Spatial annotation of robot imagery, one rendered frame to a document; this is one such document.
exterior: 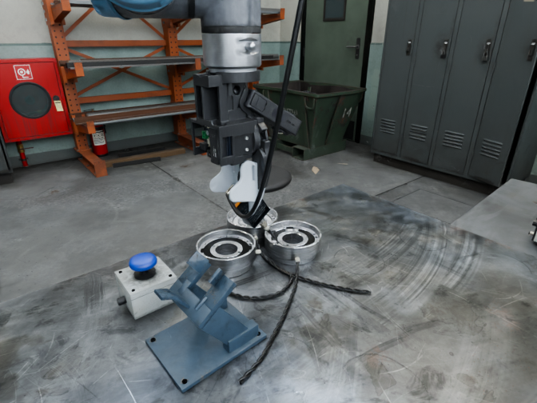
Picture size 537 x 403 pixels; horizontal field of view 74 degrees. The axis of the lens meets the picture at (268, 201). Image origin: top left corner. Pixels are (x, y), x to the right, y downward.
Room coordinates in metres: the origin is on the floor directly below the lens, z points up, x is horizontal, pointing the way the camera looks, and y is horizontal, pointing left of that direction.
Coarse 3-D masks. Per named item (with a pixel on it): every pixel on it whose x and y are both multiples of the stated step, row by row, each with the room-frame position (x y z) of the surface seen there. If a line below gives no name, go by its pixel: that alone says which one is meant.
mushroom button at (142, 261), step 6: (132, 258) 0.45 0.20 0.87; (138, 258) 0.44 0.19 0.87; (144, 258) 0.44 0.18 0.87; (150, 258) 0.45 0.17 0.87; (156, 258) 0.45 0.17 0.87; (132, 264) 0.43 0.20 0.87; (138, 264) 0.43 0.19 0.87; (144, 264) 0.43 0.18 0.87; (150, 264) 0.44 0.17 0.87; (156, 264) 0.45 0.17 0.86; (138, 270) 0.43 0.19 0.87; (144, 270) 0.43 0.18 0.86
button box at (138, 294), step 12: (120, 276) 0.44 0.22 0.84; (132, 276) 0.44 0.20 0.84; (144, 276) 0.44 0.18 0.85; (156, 276) 0.44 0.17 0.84; (168, 276) 0.44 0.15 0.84; (120, 288) 0.44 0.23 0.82; (132, 288) 0.41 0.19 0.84; (144, 288) 0.41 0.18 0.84; (156, 288) 0.42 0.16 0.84; (168, 288) 0.43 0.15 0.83; (120, 300) 0.42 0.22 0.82; (132, 300) 0.40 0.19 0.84; (144, 300) 0.41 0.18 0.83; (156, 300) 0.42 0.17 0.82; (168, 300) 0.43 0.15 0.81; (132, 312) 0.41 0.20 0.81; (144, 312) 0.41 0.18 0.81
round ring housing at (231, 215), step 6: (270, 210) 0.69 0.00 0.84; (228, 216) 0.65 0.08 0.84; (234, 216) 0.67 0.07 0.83; (270, 216) 0.67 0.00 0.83; (276, 216) 0.65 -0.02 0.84; (228, 222) 0.63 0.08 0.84; (240, 222) 0.64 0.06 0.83; (270, 222) 0.62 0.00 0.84; (228, 228) 0.63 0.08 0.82; (234, 228) 0.61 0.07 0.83; (240, 228) 0.61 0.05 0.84; (246, 228) 0.60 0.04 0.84; (252, 228) 0.60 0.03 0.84; (258, 228) 0.60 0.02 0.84; (252, 234) 0.60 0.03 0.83; (258, 234) 0.60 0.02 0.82; (264, 234) 0.61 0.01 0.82; (258, 240) 0.61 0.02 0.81; (264, 240) 0.61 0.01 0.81
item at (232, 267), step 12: (204, 240) 0.57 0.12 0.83; (252, 240) 0.56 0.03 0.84; (216, 252) 0.55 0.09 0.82; (228, 252) 0.56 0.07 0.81; (240, 252) 0.54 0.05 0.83; (252, 252) 0.52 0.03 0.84; (216, 264) 0.49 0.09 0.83; (228, 264) 0.49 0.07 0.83; (240, 264) 0.50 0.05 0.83; (252, 264) 0.54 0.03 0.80; (228, 276) 0.50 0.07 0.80
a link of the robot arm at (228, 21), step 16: (208, 0) 0.46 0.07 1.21; (224, 0) 0.46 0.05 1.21; (240, 0) 0.47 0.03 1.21; (256, 0) 0.48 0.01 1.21; (208, 16) 0.47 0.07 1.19; (224, 16) 0.46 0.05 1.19; (240, 16) 0.47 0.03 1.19; (256, 16) 0.48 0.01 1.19; (208, 32) 0.47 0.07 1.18; (224, 32) 0.46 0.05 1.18; (240, 32) 0.47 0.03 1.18; (256, 32) 0.48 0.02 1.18
